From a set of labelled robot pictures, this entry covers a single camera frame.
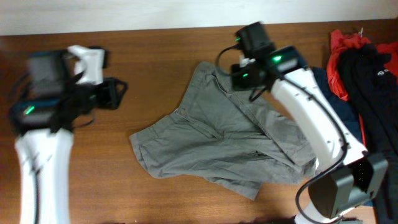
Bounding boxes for blue denim garment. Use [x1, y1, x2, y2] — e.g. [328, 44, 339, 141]
[312, 67, 363, 143]

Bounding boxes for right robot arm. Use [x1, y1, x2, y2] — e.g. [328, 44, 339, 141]
[231, 22, 387, 223]

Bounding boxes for black garment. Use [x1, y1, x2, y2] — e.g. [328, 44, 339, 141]
[337, 44, 397, 223]

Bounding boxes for red garment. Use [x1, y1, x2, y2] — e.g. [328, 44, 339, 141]
[326, 30, 397, 132]

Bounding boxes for grey shorts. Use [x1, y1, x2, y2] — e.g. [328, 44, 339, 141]
[130, 62, 316, 199]

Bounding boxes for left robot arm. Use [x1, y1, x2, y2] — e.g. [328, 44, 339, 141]
[8, 45, 128, 223]

